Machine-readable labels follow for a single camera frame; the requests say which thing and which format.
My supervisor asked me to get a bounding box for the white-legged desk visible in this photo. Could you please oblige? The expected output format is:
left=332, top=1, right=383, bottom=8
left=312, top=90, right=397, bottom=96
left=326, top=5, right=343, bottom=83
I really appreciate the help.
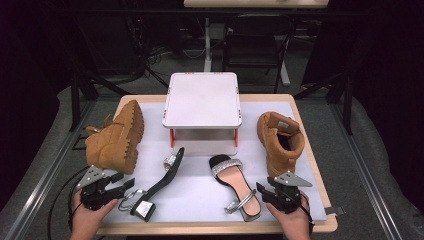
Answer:
left=183, top=0, right=329, bottom=87

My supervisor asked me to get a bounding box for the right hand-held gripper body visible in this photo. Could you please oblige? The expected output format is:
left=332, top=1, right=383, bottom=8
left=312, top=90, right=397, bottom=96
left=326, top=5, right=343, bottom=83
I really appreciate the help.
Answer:
left=266, top=170, right=313, bottom=214

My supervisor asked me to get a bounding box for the black chair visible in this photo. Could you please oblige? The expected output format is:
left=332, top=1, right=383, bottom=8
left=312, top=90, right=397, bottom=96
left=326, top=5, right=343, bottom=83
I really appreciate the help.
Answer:
left=222, top=13, right=298, bottom=94

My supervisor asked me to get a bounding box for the white two-tier shoe rack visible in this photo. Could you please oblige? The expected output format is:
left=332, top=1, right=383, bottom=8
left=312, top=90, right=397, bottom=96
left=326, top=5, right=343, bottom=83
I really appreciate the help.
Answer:
left=161, top=71, right=243, bottom=157

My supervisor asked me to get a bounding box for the person's left hand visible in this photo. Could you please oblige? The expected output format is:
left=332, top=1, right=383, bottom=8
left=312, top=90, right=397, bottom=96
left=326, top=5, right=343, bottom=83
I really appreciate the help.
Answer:
left=70, top=191, right=119, bottom=233

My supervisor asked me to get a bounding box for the white table mat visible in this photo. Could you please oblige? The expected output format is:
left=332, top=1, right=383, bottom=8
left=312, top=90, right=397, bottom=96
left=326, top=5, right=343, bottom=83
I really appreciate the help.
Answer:
left=99, top=100, right=328, bottom=224

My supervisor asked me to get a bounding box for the black metal stand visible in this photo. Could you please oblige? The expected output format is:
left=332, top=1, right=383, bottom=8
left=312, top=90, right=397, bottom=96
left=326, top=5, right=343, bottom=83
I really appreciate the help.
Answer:
left=293, top=71, right=354, bottom=136
left=68, top=69, right=131, bottom=132

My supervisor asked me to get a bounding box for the left hand-held gripper cable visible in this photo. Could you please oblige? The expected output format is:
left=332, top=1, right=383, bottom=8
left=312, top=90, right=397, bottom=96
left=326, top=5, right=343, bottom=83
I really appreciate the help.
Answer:
left=47, top=165, right=92, bottom=240

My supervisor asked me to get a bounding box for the tan suede boot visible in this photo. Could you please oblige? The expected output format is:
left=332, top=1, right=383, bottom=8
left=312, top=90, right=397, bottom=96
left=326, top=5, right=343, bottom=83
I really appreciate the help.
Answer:
left=84, top=99, right=145, bottom=175
left=256, top=111, right=306, bottom=184

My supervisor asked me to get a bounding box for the black heeled sandal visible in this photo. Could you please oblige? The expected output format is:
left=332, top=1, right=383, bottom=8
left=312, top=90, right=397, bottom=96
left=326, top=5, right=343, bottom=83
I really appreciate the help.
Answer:
left=208, top=154, right=262, bottom=223
left=118, top=147, right=185, bottom=223

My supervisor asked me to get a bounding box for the grey tape strip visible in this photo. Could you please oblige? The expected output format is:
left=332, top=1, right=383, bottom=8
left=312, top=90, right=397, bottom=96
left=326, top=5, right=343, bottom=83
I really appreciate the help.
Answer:
left=324, top=206, right=346, bottom=216

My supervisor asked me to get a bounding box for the bundle of floor cables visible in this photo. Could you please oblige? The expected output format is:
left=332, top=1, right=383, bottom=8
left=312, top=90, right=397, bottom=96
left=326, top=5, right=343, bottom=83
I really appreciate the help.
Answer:
left=144, top=44, right=208, bottom=69

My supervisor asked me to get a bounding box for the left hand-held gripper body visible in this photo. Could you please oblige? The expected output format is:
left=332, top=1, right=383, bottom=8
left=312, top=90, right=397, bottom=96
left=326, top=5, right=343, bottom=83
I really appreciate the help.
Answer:
left=77, top=165, right=118, bottom=212

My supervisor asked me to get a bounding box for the grey metal floor rail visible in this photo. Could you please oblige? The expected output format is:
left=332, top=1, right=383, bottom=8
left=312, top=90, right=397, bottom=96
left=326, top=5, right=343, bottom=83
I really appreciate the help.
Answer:
left=328, top=99, right=406, bottom=240
left=3, top=99, right=96, bottom=240

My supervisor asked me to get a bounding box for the person's right hand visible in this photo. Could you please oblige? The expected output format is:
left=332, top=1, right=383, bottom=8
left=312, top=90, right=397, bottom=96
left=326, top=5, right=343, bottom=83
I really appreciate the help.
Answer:
left=265, top=191, right=312, bottom=234

